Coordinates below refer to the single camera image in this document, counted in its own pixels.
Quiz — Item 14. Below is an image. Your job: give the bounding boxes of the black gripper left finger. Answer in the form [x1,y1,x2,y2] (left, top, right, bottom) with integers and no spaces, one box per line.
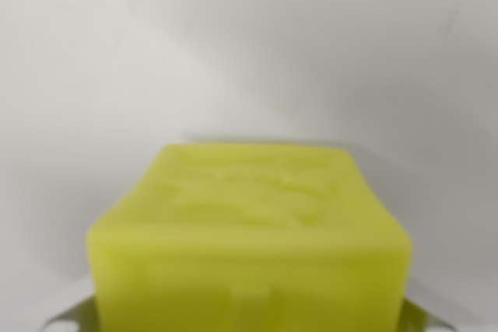
[37,295,103,332]

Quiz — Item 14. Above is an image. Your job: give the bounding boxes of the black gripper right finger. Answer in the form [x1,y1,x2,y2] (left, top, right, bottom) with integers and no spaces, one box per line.
[398,295,458,332]

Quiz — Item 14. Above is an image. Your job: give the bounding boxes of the yellow cube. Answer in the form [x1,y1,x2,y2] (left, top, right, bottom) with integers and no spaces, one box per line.
[86,143,414,332]

